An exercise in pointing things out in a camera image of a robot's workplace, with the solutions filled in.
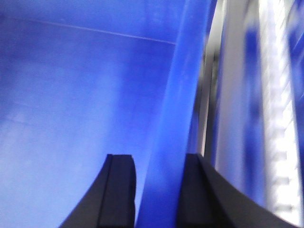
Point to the blue bin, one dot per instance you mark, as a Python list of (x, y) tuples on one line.
[(81, 79)]

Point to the white roller track blurred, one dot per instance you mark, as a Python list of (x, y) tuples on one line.
[(283, 190)]

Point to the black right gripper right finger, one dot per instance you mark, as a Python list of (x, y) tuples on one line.
[(207, 200)]

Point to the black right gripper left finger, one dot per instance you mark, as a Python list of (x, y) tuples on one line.
[(110, 201)]

